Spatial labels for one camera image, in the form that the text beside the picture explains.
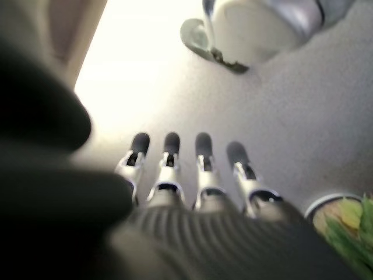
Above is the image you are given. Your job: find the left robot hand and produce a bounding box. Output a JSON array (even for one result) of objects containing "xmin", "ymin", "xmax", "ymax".
[{"xmin": 0, "ymin": 37, "xmax": 361, "ymax": 280}]

